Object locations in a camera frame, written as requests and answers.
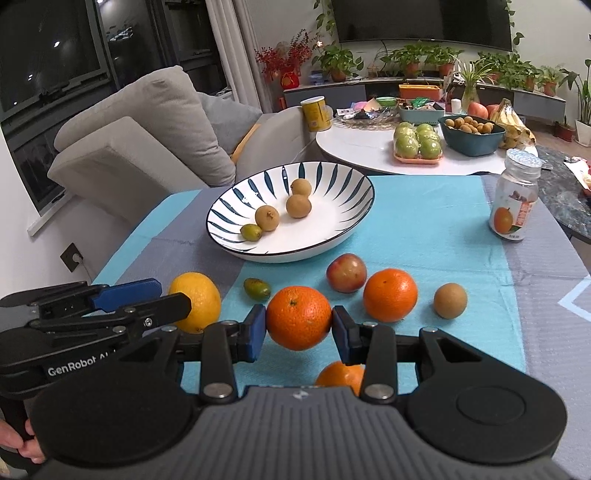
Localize blue striped white plate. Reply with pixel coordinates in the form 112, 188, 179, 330
205, 161, 376, 264

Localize dark marble table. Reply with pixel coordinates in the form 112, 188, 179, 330
536, 145, 591, 241

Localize person's left hand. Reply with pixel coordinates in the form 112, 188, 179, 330
17, 418, 47, 464

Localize brown kiwi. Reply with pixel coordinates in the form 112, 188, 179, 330
433, 283, 468, 320

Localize grey fabric sofa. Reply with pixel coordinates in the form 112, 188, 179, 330
47, 65, 319, 217

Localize glass vase with plant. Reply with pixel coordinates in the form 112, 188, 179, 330
457, 60, 491, 110

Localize pink tray of green apples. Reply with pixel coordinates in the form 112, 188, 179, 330
393, 122, 445, 165

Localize clear jar with orange label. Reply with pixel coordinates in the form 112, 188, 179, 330
489, 148, 542, 241

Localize light teal snack basket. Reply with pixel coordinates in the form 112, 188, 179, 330
398, 102, 445, 125

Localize dark framed window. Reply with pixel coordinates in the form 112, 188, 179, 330
0, 0, 232, 217

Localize yellow can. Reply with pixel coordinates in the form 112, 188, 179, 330
301, 96, 333, 133

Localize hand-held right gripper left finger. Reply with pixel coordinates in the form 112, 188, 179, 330
117, 305, 267, 405

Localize tall plant in white pot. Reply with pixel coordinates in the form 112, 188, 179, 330
560, 68, 591, 147

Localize glass plate with snacks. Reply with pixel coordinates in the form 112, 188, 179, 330
335, 104, 400, 128

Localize dark teal bowl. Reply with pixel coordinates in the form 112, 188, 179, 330
438, 115, 507, 156

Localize red flower bouquet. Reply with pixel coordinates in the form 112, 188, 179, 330
255, 30, 311, 81

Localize yellow cushion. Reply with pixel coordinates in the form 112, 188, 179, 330
230, 122, 260, 163

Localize yellow lemon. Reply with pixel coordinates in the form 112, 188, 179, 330
167, 272, 222, 334

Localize orange box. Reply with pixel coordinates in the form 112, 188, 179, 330
399, 84, 439, 100

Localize green potted plant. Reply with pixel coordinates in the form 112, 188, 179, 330
382, 44, 426, 78
539, 67, 563, 97
512, 60, 542, 92
479, 52, 514, 84
425, 46, 463, 77
313, 44, 364, 83

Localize blue and grey tablecloth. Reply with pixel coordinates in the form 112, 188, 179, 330
90, 173, 591, 480

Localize dark wall socket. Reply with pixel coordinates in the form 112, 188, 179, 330
61, 242, 85, 271

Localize white round table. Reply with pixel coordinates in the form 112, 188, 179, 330
315, 115, 539, 176

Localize pile of longans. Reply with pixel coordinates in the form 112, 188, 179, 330
444, 116, 497, 136

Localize red apple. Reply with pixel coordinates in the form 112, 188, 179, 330
326, 253, 368, 294

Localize black television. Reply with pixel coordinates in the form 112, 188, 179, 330
331, 0, 513, 51

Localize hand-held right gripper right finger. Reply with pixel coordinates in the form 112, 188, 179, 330
331, 305, 491, 404

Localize bagged bananas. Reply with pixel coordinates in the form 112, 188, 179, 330
490, 99, 536, 149

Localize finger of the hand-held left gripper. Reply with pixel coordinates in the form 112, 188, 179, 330
28, 292, 193, 345
0, 278, 163, 318

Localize grey cushion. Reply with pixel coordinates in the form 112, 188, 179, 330
199, 92, 264, 155

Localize grey television cabinet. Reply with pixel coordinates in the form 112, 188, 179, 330
283, 76, 566, 123

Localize orange tangerine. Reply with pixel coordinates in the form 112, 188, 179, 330
315, 361, 365, 397
363, 268, 419, 323
266, 286, 333, 352

